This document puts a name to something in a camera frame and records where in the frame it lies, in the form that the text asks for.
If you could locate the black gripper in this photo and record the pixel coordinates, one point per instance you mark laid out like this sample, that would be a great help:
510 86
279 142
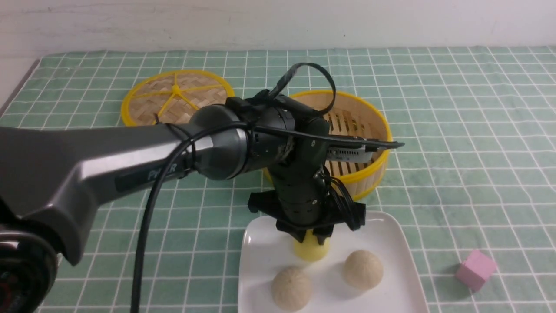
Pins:
305 195

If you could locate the yellow steamed bun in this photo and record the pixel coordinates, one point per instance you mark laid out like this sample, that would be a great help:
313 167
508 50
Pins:
310 249

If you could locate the pale beige steamed bun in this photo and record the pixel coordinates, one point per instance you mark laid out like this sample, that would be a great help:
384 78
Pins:
291 289

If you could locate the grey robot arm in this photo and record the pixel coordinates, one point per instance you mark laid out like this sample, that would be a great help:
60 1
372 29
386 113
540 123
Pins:
53 182

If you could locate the white square plate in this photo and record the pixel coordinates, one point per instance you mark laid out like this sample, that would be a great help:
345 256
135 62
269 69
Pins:
266 251

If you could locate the yellow bamboo steamer basket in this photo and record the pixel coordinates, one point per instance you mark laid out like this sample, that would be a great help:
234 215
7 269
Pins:
353 116

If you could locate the pink cube block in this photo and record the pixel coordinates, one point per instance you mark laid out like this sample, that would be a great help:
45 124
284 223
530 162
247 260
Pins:
476 270

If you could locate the green checkered tablecloth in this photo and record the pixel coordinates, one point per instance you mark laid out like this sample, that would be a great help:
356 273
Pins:
477 171

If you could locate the yellow bamboo steamer lid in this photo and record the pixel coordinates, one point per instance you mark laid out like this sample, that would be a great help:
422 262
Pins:
173 97

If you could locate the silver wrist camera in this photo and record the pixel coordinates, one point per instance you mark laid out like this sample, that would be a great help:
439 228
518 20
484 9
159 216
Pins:
355 149

